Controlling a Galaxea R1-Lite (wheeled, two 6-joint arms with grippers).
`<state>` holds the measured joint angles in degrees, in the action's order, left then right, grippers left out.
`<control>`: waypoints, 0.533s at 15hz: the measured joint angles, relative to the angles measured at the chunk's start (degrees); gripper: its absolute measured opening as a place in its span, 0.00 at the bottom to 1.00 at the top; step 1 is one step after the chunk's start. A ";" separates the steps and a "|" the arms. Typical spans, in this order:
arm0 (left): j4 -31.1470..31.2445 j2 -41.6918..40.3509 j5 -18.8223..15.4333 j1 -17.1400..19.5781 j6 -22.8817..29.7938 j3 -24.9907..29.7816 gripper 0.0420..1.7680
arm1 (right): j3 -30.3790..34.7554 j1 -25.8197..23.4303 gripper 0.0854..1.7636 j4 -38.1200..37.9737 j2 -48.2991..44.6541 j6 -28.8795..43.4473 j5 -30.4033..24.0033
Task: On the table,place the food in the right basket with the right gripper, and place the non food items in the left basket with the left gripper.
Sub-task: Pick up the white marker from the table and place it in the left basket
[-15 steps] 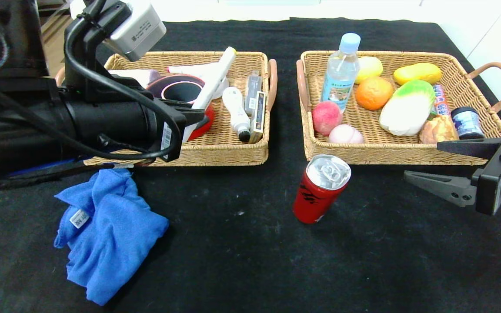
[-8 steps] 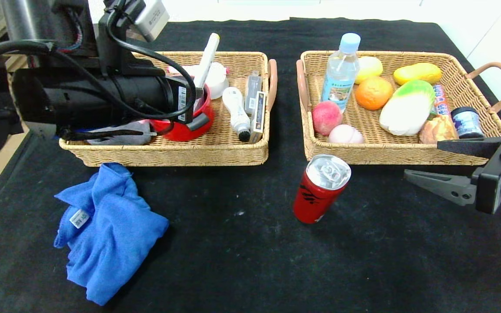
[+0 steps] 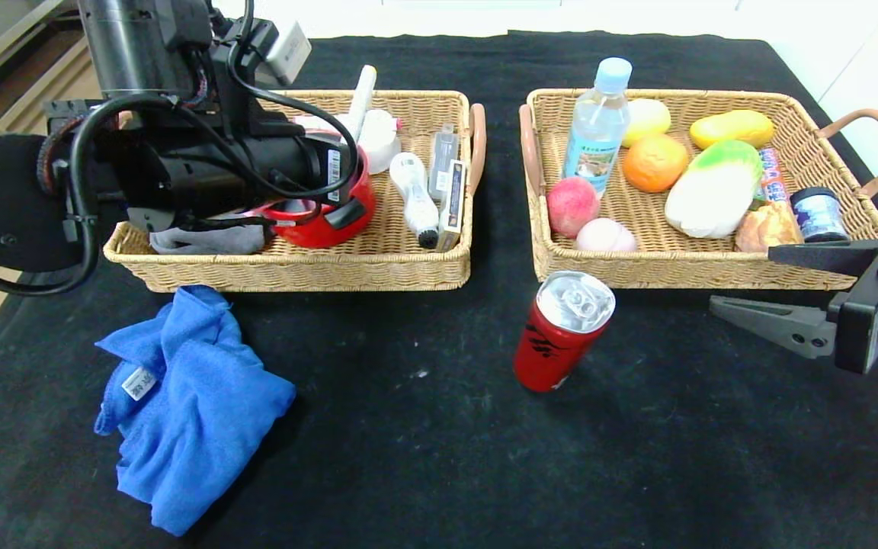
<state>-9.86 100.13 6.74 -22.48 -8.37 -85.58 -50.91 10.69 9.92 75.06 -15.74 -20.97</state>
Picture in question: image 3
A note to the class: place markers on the yellow lemon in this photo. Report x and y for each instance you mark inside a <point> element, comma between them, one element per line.
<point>648,118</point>

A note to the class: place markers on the orange and blue snack packet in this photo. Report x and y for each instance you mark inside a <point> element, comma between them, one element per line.
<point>770,171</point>

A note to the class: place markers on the yellow mango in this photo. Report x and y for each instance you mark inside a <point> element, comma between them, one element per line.
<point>728,130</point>

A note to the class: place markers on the cream and black card box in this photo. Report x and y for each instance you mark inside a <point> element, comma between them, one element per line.
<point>453,198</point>

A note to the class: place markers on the pale pink peach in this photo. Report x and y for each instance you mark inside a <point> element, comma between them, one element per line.
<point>605,236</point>

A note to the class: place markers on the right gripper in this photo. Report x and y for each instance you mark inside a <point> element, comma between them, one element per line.
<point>863,331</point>

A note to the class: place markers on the clear water bottle blue cap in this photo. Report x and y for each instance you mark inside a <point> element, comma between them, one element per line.
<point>595,130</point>

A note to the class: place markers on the blue microfibre cloth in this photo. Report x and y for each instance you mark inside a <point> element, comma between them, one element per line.
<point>195,412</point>

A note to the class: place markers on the brown bread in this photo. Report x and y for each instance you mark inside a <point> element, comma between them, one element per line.
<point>767,229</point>

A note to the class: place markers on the red cooking pot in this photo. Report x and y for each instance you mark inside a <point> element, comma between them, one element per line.
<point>332,229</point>

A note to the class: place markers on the grey cloth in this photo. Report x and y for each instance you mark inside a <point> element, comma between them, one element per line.
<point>210,242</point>

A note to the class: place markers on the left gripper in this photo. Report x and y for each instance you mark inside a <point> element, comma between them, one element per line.
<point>337,167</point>

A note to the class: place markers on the orange fruit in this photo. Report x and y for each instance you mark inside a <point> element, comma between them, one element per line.
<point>656,164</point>

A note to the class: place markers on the toy napa cabbage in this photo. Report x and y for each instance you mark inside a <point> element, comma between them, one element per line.
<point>706,194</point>

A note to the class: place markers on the red peach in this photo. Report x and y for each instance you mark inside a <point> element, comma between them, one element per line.
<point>572,207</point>

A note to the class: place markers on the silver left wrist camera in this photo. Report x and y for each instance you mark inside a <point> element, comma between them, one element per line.
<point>286,49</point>

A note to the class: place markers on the cream marker pen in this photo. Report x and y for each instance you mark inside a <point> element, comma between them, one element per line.
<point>363,99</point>

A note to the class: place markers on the white tube pink cap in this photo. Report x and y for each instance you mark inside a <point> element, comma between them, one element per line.
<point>382,120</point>

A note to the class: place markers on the grey wooden shelf unit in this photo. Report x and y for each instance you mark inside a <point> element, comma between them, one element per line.
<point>27,53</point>

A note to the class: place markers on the white brush-tip bottle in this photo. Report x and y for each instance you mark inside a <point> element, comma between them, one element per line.
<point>412,191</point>

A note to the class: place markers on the dark blue jar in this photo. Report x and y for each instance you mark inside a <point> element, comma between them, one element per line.
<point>816,217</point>

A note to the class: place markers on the red soda can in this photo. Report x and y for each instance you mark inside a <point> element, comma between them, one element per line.
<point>553,351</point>

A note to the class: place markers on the black table cloth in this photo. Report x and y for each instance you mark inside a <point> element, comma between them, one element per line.
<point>447,442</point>

